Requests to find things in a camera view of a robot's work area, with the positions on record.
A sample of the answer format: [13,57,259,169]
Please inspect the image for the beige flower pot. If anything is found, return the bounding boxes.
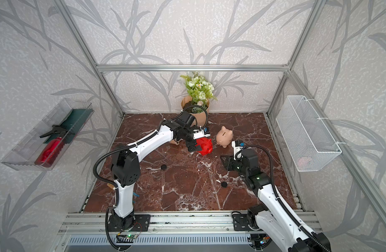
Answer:
[181,96,209,127]

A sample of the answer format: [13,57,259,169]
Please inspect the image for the blue garden rake tool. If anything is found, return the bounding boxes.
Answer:
[107,183,139,205]

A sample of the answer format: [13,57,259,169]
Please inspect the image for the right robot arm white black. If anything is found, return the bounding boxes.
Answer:
[220,145,331,252]

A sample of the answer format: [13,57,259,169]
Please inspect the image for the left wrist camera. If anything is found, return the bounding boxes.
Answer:
[193,127,210,140]

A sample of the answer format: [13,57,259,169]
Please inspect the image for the white wire basket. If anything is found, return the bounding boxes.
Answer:
[276,96,342,172]

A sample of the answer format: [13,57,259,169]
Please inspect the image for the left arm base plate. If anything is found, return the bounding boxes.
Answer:
[106,214,151,232]

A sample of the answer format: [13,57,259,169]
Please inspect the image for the pink object in basket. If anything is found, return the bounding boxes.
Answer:
[297,157,312,169]

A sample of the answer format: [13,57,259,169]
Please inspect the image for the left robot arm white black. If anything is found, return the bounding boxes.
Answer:
[92,111,210,221]

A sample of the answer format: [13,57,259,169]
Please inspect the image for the clear plastic wall tray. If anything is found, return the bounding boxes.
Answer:
[1,99,94,171]

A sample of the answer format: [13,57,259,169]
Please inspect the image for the beige piggy bank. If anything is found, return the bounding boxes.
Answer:
[216,126,233,148]
[169,140,180,146]

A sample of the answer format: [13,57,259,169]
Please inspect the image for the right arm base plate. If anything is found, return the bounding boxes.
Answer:
[231,211,260,232]

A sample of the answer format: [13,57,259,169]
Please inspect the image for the green white artificial plant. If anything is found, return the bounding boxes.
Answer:
[180,72,216,113]

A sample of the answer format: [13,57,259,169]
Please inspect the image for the red piggy bank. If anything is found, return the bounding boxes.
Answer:
[196,137,213,155]

